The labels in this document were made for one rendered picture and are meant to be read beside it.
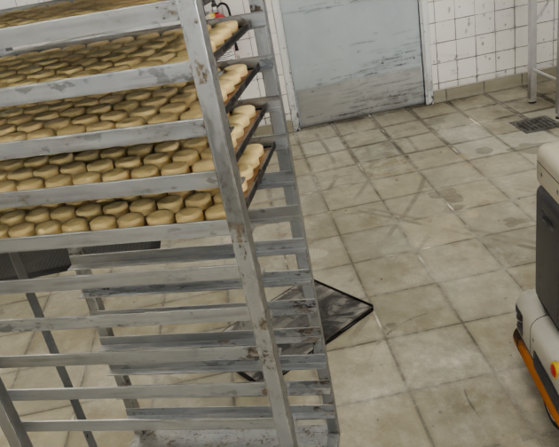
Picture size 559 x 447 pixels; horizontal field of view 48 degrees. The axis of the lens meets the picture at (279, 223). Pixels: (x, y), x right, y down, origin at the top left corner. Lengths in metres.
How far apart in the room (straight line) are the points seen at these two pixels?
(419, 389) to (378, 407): 0.16
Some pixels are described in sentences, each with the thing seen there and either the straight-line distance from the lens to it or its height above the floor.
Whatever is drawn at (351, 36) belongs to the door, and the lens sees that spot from 4.84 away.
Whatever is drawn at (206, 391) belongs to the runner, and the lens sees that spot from 1.31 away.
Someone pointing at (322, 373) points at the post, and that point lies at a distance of 1.79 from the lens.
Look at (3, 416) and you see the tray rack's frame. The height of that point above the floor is 0.66.
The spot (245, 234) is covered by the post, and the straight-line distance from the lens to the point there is 1.04.
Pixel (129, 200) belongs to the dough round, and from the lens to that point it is 1.30.
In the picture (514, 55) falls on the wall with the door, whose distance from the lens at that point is 5.25.
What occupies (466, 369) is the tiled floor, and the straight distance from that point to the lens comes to 2.33.
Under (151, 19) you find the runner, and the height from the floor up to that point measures 1.40.
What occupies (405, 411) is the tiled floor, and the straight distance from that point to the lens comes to 2.19.
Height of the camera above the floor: 1.51
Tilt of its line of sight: 26 degrees down
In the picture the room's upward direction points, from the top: 11 degrees counter-clockwise
